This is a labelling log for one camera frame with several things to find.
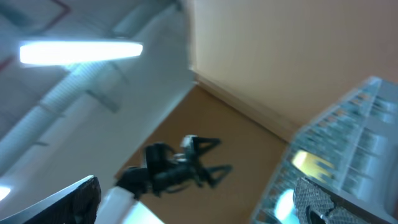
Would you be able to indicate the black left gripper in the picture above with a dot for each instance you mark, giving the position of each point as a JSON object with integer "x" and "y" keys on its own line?
{"x": 170, "y": 171}

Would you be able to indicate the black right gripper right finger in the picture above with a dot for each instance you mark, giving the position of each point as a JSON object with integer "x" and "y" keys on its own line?
{"x": 316, "y": 205}

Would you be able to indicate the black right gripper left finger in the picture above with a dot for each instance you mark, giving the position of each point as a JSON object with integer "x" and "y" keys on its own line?
{"x": 75, "y": 204}

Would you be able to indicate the light blue bowl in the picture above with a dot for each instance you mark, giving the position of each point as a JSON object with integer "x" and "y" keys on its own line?
{"x": 285, "y": 210}

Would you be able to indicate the yellow plastic cup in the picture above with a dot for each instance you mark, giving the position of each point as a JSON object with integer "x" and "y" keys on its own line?
{"x": 312, "y": 165}

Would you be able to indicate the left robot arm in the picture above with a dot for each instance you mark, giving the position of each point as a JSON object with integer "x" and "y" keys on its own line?
{"x": 128, "y": 191}

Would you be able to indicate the grey plastic dishwasher rack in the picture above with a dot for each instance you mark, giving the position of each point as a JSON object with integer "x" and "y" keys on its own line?
{"x": 358, "y": 135}

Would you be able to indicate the ceiling light fixture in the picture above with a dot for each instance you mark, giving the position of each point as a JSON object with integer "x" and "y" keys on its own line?
{"x": 62, "y": 52}

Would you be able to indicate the white ventilation duct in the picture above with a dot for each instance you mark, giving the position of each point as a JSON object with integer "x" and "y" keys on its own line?
{"x": 32, "y": 99}

